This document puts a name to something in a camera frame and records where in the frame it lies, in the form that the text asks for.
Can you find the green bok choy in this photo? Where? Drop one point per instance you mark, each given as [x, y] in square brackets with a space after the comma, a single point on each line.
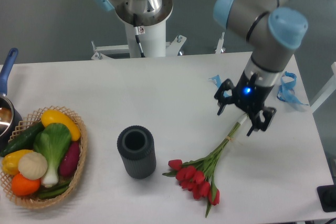
[53, 143]

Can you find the dark green cucumber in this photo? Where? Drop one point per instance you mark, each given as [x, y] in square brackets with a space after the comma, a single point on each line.
[24, 140]

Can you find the green beans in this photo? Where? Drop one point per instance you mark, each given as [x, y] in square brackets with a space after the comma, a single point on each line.
[54, 191]

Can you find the crumpled blue ribbon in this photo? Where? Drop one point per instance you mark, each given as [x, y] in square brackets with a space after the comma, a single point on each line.
[286, 92]

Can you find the dark grey ribbed vase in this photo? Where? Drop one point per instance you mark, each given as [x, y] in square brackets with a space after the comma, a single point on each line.
[136, 147]

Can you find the black device at edge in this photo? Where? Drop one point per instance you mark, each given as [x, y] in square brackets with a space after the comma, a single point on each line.
[327, 197]

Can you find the orange fruit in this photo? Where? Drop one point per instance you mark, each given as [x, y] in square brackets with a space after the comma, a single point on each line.
[21, 186]

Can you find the white frame bar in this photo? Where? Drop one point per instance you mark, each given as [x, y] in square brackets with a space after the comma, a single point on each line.
[325, 92]

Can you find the white garlic bulb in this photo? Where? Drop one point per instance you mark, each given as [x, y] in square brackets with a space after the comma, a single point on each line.
[33, 165]

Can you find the blue handled saucepan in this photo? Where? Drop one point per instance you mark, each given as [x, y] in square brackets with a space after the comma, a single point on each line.
[9, 115]

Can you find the blue ribbon strip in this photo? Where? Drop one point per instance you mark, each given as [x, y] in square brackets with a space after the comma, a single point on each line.
[216, 80]

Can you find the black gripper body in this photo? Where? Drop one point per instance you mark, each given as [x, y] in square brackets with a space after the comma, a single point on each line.
[251, 98]

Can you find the purple sweet potato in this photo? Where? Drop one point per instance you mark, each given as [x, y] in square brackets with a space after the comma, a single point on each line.
[70, 161]

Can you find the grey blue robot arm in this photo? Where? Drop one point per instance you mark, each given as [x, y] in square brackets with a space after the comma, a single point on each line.
[274, 31]

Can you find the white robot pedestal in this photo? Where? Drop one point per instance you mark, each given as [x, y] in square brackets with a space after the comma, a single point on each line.
[143, 41]

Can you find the woven wicker basket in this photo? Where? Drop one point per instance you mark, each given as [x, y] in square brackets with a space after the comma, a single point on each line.
[31, 201]

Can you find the yellow bell pepper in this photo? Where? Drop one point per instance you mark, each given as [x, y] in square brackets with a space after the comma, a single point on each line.
[11, 160]

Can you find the red tulip bouquet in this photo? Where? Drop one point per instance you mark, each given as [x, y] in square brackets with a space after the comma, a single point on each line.
[198, 176]

